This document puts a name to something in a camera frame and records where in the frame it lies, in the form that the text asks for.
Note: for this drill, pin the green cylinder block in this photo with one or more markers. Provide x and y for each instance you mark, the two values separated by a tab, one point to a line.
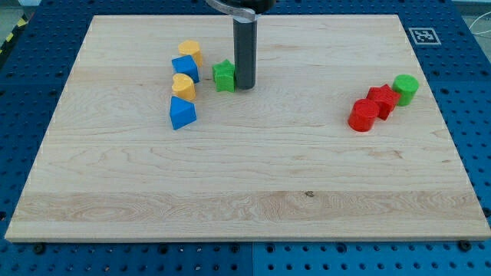
406	86

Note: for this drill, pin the yellow heart block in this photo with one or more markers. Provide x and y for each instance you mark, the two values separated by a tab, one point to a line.
183	86
192	48

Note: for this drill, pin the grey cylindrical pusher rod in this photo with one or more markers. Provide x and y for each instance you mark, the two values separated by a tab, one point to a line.
245	41

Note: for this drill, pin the red star block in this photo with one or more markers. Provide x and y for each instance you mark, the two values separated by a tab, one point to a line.
386	98

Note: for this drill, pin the yellow heart block lower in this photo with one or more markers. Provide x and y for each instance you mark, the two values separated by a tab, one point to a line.
183	86

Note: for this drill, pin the red cylinder block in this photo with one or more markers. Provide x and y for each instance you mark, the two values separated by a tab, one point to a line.
363	115

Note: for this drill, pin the white fiducial marker tag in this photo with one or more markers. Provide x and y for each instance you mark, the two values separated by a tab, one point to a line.
424	36

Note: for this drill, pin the yellow heart block upper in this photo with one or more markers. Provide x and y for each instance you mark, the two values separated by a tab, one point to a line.
192	48

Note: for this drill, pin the green star block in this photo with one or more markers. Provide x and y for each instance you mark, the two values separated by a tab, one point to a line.
224	76

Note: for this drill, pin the yellow black hazard tape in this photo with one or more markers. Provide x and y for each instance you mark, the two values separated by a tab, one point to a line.
14	35

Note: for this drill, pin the blue cube block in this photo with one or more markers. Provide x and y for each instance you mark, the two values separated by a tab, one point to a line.
186	65

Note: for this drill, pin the blue triangular prism block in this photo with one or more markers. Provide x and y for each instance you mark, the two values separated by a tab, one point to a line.
182	112

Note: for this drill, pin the light wooden board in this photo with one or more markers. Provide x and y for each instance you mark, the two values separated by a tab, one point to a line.
275	163

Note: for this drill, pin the black robot arm end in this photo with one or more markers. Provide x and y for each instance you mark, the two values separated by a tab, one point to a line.
245	10

